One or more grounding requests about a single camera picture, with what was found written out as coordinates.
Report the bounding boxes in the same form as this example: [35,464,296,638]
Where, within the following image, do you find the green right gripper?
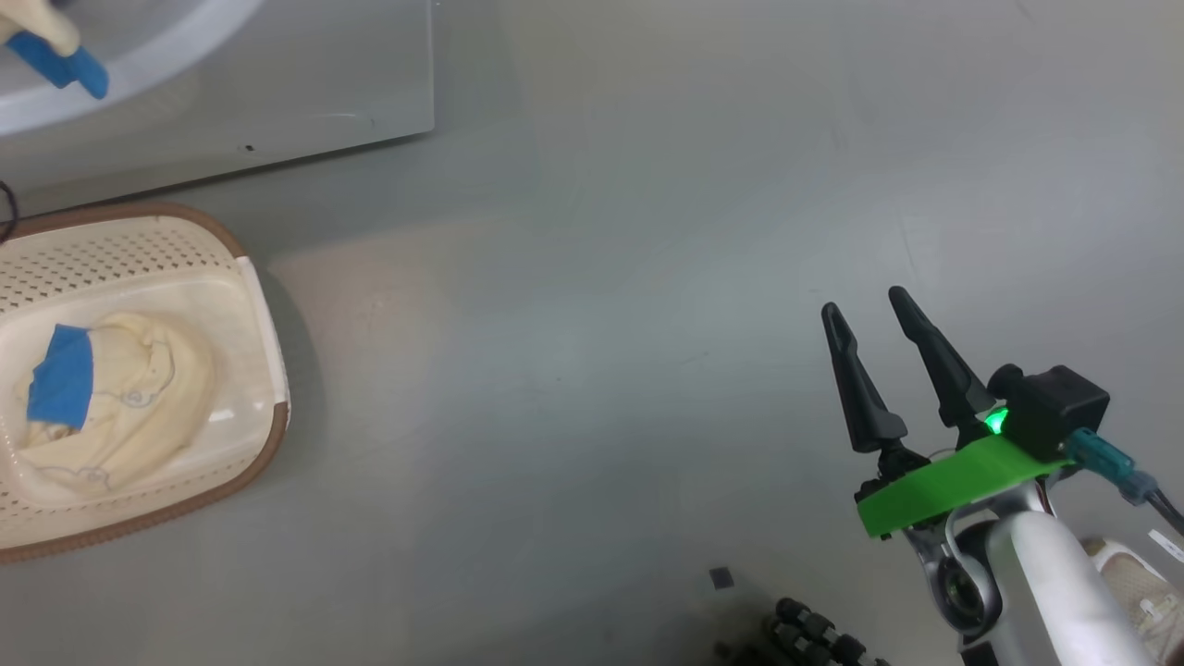
[820,285,1074,540]

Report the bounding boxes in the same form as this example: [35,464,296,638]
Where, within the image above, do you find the cream garment with blue cuff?
[11,312,216,493]

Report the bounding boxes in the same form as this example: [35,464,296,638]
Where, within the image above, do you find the cream garment with bear print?
[0,0,110,101]

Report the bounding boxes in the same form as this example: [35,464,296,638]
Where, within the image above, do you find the white washing machine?
[0,0,436,191]

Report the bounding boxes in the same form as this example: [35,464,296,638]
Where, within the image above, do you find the cream perforated laundry basket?
[0,202,291,565]

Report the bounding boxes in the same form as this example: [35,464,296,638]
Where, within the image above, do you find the white sneaker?
[1080,536,1184,662]

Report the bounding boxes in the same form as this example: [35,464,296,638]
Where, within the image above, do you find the right cable with teal connector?
[1064,427,1184,537]

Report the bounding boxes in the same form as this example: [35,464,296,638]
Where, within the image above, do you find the black ribbed hose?
[712,597,894,666]

